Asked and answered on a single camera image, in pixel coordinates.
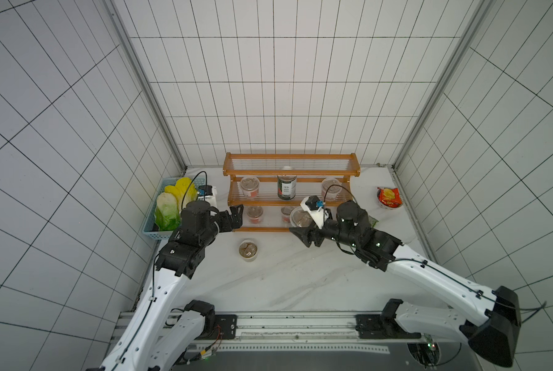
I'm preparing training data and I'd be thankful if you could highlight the green label seed jar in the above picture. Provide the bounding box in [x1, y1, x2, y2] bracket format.
[290, 207, 313, 227]

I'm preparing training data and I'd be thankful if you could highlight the yellow label seed jar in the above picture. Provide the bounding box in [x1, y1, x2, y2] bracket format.
[238, 240, 259, 262]

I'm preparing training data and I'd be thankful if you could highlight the dark green tin can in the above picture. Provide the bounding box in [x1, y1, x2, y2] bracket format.
[277, 173, 297, 201]

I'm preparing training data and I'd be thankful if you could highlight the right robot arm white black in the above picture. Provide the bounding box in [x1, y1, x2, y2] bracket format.
[290, 196, 522, 368]

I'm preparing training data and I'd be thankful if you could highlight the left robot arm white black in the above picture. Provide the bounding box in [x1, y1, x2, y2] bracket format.
[100, 199, 244, 370]

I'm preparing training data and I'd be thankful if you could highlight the small red jar bottom left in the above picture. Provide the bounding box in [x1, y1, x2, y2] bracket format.
[245, 206, 264, 224]

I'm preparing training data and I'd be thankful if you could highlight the small red jar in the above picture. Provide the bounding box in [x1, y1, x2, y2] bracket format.
[245, 206, 264, 224]
[280, 206, 294, 224]

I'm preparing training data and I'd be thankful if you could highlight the small red jar bottom middle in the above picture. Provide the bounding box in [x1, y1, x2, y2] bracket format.
[280, 206, 294, 224]

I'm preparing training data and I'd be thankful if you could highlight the wooden three-tier shelf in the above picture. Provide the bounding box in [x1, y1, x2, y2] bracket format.
[223, 152, 361, 232]

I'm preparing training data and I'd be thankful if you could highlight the green snack packet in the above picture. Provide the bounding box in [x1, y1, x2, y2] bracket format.
[368, 215, 378, 228]

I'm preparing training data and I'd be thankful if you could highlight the green white napa cabbage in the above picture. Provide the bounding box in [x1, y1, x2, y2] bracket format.
[154, 193, 181, 231]

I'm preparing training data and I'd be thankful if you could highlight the yellow white napa cabbage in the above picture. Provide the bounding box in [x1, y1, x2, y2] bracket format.
[164, 177, 198, 210]

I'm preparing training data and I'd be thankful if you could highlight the red snack bag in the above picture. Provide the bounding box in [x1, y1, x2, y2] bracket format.
[377, 187, 403, 210]

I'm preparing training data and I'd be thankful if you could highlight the blue plastic basket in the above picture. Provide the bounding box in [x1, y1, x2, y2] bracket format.
[142, 173, 207, 240]

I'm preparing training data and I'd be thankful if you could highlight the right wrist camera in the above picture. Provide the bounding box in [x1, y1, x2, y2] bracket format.
[300, 196, 332, 230]

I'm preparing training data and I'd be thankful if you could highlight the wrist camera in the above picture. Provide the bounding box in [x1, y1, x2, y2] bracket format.
[198, 185, 218, 208]
[300, 196, 332, 230]

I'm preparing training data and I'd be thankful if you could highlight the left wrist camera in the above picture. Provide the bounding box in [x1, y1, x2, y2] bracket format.
[198, 185, 218, 208]

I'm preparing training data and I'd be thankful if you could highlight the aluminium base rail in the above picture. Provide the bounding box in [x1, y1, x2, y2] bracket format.
[101, 310, 495, 371]

